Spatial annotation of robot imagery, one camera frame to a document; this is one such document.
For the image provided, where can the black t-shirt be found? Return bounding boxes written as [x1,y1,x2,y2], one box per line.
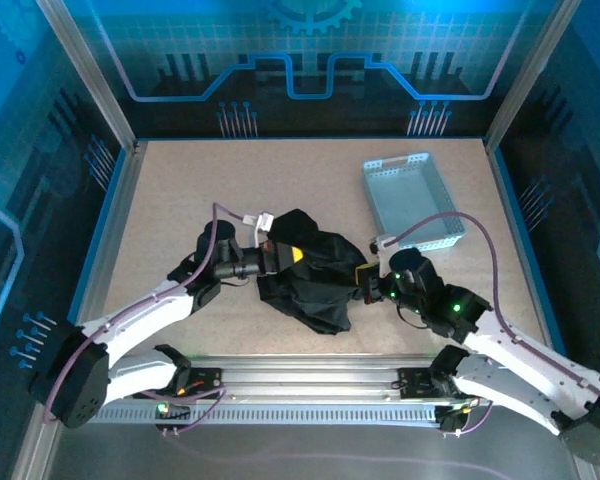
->
[257,208,376,336]

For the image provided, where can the grey perforated plastic basket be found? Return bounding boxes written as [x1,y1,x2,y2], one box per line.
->
[362,152,467,251]

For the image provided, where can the grey sheet metal panel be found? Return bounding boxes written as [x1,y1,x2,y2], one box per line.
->
[42,422,584,480]

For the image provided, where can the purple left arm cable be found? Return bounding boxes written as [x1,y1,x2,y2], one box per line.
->
[42,202,246,436]

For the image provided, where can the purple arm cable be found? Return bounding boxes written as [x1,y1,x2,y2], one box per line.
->
[42,202,246,436]
[385,211,600,436]

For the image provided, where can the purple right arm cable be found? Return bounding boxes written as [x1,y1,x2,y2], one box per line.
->
[385,211,600,436]

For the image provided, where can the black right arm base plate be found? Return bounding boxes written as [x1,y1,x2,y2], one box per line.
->
[397,367,489,401]

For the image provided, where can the aluminium table side rail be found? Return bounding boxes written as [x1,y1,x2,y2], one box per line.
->
[62,142,141,361]

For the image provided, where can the aluminium front rail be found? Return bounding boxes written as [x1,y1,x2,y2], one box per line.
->
[44,352,579,404]

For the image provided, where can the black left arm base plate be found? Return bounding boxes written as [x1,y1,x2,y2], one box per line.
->
[179,367,225,401]

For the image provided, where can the black cable connector block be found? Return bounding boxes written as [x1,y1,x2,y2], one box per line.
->
[154,399,191,420]
[437,405,469,434]

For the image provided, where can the slotted grey cable duct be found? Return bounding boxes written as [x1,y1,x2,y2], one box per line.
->
[87,403,439,426]

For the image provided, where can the aluminium frame post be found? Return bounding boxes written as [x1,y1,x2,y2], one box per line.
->
[36,0,140,151]
[484,0,584,151]

